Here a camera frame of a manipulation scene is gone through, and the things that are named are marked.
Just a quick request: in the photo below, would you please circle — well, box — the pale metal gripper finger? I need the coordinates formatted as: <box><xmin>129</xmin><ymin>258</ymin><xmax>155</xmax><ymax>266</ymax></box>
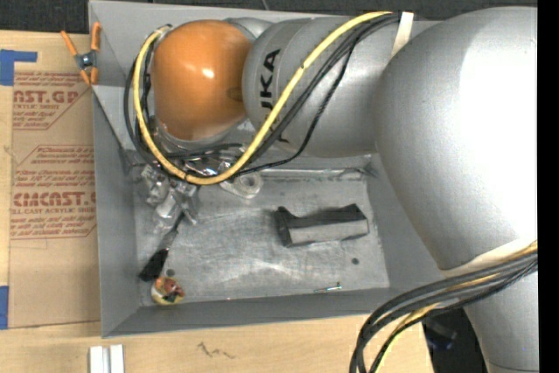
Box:
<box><xmin>151</xmin><ymin>189</ymin><xmax>184</xmax><ymax>233</ymax></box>
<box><xmin>139</xmin><ymin>164</ymin><xmax>171</xmax><ymax>207</ymax></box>

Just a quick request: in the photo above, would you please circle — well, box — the clear glass cup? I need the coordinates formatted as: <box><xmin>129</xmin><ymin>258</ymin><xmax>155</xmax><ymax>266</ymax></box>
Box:
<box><xmin>219</xmin><ymin>171</ymin><xmax>264</xmax><ymax>201</ymax></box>

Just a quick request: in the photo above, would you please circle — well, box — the small colourful toy figure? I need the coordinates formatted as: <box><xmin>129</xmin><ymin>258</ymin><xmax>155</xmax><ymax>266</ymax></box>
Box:
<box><xmin>150</xmin><ymin>276</ymin><xmax>186</xmax><ymax>306</ymax></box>

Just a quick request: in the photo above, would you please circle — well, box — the grey metal bin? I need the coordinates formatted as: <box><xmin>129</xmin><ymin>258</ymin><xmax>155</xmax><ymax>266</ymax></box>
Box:
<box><xmin>86</xmin><ymin>0</ymin><xmax>442</xmax><ymax>340</ymax></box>

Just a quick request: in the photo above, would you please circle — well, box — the brown cardboard board red print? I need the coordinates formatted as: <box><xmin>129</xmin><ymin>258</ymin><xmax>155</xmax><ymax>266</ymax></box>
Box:
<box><xmin>0</xmin><ymin>29</ymin><xmax>104</xmax><ymax>331</ymax></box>

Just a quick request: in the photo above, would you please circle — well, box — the dark green flat block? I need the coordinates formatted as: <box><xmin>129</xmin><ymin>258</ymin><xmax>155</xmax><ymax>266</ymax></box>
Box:
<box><xmin>273</xmin><ymin>203</ymin><xmax>370</xmax><ymax>249</ymax></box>

